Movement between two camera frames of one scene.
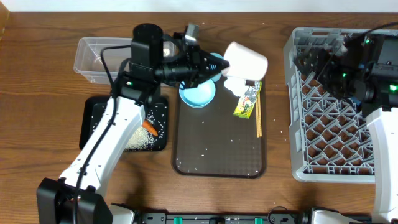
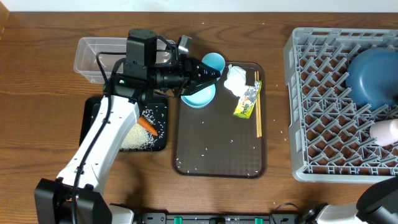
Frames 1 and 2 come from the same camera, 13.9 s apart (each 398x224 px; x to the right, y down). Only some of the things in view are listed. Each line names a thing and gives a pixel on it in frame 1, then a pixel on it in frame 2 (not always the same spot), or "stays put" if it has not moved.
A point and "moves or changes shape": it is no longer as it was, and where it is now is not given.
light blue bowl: (199, 96) stays put
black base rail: (160, 218) stays put
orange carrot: (147, 125) stays put
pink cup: (244, 62) moves or changes shape
